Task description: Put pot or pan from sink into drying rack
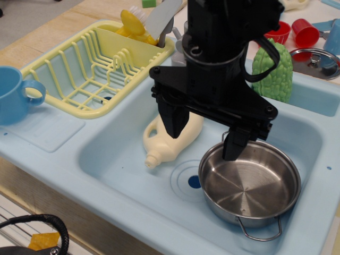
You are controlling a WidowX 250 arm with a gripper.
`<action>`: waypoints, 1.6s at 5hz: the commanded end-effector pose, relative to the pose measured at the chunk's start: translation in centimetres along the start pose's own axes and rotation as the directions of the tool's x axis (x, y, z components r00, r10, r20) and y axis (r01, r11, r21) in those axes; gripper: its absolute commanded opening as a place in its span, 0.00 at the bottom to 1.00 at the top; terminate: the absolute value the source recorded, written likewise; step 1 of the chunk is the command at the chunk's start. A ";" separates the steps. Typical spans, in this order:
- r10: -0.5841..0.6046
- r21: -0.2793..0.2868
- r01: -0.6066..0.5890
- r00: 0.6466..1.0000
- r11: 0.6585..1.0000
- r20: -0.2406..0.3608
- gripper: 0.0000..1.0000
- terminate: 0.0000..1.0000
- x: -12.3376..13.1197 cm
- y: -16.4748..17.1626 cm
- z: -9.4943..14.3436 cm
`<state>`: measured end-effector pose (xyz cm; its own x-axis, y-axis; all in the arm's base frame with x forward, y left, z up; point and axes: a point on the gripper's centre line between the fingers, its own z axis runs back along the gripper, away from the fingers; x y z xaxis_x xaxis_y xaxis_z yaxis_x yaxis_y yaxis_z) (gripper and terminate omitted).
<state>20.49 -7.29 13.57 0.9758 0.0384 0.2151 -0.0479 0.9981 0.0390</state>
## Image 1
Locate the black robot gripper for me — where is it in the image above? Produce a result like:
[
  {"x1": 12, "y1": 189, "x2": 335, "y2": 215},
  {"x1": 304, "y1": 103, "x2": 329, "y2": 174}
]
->
[{"x1": 149, "y1": 37, "x2": 278, "y2": 161}]

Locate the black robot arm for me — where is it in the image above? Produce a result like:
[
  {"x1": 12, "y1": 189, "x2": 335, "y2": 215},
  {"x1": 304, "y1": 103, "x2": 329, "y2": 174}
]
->
[{"x1": 149, "y1": 1, "x2": 284, "y2": 161}]

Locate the light blue plastic sink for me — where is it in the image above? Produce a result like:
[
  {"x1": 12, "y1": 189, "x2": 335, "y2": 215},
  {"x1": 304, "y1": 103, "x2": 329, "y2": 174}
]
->
[{"x1": 0, "y1": 34, "x2": 340, "y2": 255}]

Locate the stainless steel pot lid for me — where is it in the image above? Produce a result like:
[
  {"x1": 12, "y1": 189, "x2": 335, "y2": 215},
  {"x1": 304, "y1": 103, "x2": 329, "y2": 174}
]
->
[{"x1": 290, "y1": 48, "x2": 339, "y2": 80}]

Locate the yellow plastic drying rack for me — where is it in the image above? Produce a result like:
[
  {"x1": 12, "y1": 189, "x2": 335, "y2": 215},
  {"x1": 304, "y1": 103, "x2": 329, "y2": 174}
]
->
[{"x1": 21, "y1": 20, "x2": 175, "y2": 119}]

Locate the cream plastic detergent bottle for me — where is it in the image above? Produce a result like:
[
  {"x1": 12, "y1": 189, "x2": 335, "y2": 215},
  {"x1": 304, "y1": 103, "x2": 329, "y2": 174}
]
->
[{"x1": 143, "y1": 113, "x2": 204, "y2": 169}]

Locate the grey toy faucet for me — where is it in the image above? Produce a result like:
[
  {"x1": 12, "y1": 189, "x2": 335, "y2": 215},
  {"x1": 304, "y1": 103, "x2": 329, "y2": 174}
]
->
[{"x1": 171, "y1": 27, "x2": 186, "y2": 67}]

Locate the green bumpy plastic vegetable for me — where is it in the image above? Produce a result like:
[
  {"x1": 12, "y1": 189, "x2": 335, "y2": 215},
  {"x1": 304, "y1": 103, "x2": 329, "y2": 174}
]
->
[{"x1": 252, "y1": 39, "x2": 293, "y2": 103}]

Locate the red plastic cup left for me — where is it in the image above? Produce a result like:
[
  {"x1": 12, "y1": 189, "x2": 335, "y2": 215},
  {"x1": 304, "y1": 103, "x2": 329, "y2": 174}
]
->
[{"x1": 265, "y1": 21, "x2": 291, "y2": 45}]

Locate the red plastic cup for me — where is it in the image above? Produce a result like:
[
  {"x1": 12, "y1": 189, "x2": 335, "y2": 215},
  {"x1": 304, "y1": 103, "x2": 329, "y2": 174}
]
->
[
  {"x1": 265, "y1": 21, "x2": 291, "y2": 45},
  {"x1": 291, "y1": 19, "x2": 319, "y2": 48}
]

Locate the grey plastic spatula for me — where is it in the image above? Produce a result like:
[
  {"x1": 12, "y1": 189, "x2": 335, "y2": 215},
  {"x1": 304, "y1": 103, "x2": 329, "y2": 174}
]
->
[{"x1": 145, "y1": 0, "x2": 182, "y2": 48}]

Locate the yellow dish brush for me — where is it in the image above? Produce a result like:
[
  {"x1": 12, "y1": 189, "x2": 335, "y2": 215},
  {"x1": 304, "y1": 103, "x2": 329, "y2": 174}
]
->
[{"x1": 115, "y1": 6, "x2": 158, "y2": 46}]

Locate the red plastic cup right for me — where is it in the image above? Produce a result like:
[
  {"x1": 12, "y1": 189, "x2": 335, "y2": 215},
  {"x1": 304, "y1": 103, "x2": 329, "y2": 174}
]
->
[{"x1": 291, "y1": 19, "x2": 319, "y2": 48}]

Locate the green block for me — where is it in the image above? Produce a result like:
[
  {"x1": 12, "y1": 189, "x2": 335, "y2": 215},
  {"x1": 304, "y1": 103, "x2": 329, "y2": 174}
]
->
[{"x1": 141, "y1": 0, "x2": 157, "y2": 9}]

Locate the cream plastic toy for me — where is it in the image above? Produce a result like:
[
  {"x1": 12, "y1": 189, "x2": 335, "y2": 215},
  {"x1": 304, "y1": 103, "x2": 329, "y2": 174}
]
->
[{"x1": 280, "y1": 0, "x2": 310, "y2": 11}]

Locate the light blue plastic cup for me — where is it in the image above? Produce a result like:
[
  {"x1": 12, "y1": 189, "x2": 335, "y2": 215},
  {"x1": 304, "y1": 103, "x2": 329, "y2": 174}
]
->
[{"x1": 323, "y1": 19, "x2": 340, "y2": 55}]

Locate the light blue plastic utensil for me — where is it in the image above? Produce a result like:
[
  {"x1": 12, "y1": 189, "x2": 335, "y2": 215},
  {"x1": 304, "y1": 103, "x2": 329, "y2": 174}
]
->
[{"x1": 312, "y1": 19, "x2": 336, "y2": 32}]

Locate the blue plastic mug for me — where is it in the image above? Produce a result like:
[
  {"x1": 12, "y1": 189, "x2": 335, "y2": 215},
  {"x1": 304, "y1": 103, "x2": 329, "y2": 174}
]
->
[{"x1": 1, "y1": 66, "x2": 46, "y2": 125}]

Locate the yellow tape piece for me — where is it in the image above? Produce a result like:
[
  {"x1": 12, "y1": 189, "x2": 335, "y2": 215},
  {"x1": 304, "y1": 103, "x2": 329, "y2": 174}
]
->
[{"x1": 28, "y1": 232, "x2": 60, "y2": 251}]

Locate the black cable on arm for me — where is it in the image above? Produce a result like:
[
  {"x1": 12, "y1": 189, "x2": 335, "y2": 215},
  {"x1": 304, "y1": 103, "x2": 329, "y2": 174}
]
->
[{"x1": 243, "y1": 36, "x2": 282, "y2": 83}]

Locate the black sheathed cable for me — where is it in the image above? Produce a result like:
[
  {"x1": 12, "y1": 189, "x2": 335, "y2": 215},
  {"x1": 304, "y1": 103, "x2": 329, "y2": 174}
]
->
[{"x1": 0, "y1": 214, "x2": 70, "y2": 255}]

